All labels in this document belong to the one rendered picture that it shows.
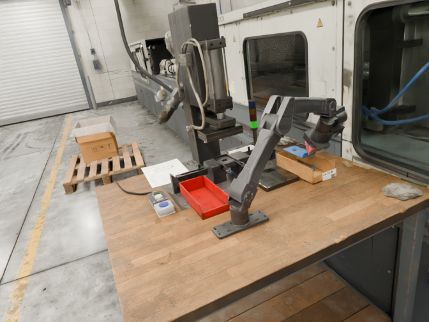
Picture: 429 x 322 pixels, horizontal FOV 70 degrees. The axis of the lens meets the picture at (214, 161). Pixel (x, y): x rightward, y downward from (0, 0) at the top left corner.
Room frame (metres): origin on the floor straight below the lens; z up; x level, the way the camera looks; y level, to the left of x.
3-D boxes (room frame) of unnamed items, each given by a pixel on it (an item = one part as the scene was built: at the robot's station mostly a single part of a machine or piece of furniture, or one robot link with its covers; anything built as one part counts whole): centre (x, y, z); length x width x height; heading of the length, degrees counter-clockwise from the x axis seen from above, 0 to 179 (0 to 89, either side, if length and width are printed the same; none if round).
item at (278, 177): (1.23, -0.24, 0.91); 0.17 x 0.16 x 0.02; 112
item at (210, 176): (1.35, -0.06, 0.94); 0.20 x 0.10 x 0.07; 112
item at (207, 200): (1.12, 0.07, 0.93); 0.25 x 0.12 x 0.06; 22
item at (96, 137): (4.45, 1.66, 0.40); 0.67 x 0.60 x 0.50; 14
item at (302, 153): (1.30, -0.39, 1.00); 0.15 x 0.07 x 0.03; 22
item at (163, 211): (1.09, 0.23, 0.90); 0.07 x 0.07 x 0.06; 22
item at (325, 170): (1.27, -0.40, 0.93); 0.25 x 0.13 x 0.08; 22
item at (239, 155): (1.35, -0.06, 0.98); 0.20 x 0.10 x 0.01; 112
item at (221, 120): (1.41, -0.02, 1.22); 0.26 x 0.18 x 0.30; 22
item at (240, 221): (0.92, -0.06, 0.94); 0.20 x 0.07 x 0.08; 112
